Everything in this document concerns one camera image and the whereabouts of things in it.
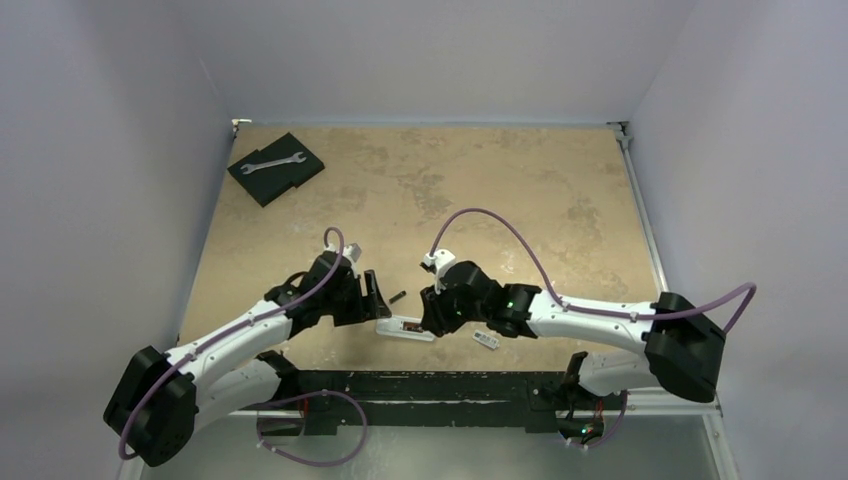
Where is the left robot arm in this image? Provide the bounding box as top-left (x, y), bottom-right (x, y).
top-left (103, 244), bottom-right (391, 467)

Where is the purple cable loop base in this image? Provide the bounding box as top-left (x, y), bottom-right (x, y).
top-left (256, 389), bottom-right (370, 468)

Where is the black foam pad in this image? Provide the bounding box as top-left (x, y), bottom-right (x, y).
top-left (228, 133), bottom-right (325, 207)

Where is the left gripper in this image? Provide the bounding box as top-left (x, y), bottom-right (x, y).
top-left (321, 269), bottom-right (389, 325)

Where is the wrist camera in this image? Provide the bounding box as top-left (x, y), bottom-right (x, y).
top-left (340, 243), bottom-right (362, 278)
top-left (420, 249), bottom-right (457, 294)

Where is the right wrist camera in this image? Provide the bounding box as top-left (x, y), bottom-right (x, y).
top-left (420, 249), bottom-right (457, 294)

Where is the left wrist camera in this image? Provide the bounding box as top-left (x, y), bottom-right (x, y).
top-left (340, 243), bottom-right (362, 278)

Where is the silver open-end wrench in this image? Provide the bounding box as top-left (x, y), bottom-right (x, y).
top-left (240, 152), bottom-right (307, 175)

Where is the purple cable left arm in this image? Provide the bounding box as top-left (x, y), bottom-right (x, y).
top-left (117, 227), bottom-right (347, 462)

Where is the white battery cover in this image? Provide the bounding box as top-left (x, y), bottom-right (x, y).
top-left (472, 330), bottom-right (500, 350)

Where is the white remote control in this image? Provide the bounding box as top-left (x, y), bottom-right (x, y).
top-left (375, 315), bottom-right (436, 342)

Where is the green AAA battery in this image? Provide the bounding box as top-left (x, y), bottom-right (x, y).
top-left (388, 290), bottom-right (407, 304)

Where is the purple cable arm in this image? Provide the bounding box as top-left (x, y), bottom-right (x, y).
top-left (117, 227), bottom-right (347, 462)
top-left (427, 207), bottom-right (758, 336)

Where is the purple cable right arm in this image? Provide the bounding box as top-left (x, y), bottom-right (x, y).
top-left (427, 207), bottom-right (758, 336)

